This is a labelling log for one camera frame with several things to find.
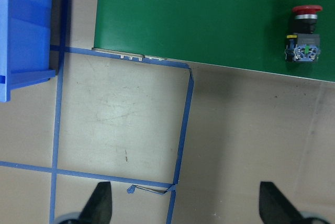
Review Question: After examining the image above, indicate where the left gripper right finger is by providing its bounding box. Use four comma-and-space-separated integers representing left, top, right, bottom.
259, 182, 308, 224

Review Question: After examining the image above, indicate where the red push button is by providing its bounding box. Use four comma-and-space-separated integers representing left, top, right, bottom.
284, 5, 323, 62

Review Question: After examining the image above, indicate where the green conveyor belt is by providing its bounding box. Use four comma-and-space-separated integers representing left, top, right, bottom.
94, 0, 334, 82

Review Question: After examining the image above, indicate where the left blue plastic bin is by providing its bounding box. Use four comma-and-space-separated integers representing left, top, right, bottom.
1, 0, 55, 102

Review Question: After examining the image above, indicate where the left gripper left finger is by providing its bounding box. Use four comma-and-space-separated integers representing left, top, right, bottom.
79, 182, 113, 224

